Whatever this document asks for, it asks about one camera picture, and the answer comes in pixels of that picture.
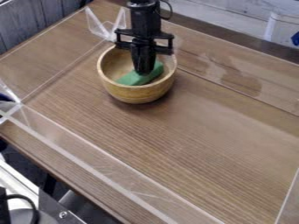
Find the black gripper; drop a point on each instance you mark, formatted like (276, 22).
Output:
(150, 45)

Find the green rectangular block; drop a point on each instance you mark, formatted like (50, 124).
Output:
(135, 79)

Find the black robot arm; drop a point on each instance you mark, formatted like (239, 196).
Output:
(146, 21)

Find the brown wooden bowl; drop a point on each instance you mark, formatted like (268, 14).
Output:
(115, 64)

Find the white container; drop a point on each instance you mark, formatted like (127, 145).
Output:
(282, 29)

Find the clear acrylic corner bracket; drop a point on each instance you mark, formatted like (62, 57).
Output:
(104, 29)

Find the clear acrylic front wall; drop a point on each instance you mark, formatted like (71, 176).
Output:
(132, 197)

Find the grey metal bracket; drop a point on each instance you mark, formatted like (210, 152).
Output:
(54, 213)

